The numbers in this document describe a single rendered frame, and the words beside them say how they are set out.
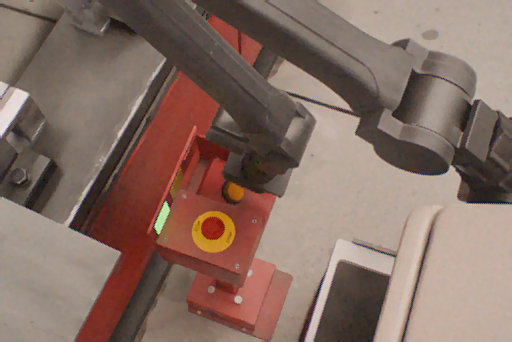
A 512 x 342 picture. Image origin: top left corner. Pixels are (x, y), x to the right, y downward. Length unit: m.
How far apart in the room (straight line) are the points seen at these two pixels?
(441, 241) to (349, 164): 1.47
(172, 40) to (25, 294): 0.39
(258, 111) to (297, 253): 1.14
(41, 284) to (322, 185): 1.22
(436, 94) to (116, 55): 0.64
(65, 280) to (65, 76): 0.40
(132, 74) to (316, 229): 0.96
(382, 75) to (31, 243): 0.51
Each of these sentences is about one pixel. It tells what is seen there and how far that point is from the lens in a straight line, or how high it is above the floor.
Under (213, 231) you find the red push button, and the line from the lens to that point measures 1.03.
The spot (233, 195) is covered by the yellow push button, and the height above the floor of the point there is 0.73.
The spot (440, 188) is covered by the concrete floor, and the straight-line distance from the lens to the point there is 2.00.
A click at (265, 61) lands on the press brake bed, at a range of 2.05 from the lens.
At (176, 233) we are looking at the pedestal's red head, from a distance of 1.06.
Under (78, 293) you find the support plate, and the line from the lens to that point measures 0.84.
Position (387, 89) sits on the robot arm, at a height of 1.29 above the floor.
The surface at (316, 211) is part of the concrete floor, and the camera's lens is 1.90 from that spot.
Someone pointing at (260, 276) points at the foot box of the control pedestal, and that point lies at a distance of 1.71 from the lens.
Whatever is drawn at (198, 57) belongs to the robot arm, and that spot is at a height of 1.22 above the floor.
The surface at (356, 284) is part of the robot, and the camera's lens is 0.78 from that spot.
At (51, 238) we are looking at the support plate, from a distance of 0.87.
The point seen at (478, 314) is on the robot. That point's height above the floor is 1.36.
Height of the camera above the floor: 1.80
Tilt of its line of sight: 69 degrees down
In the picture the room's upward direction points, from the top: 1 degrees clockwise
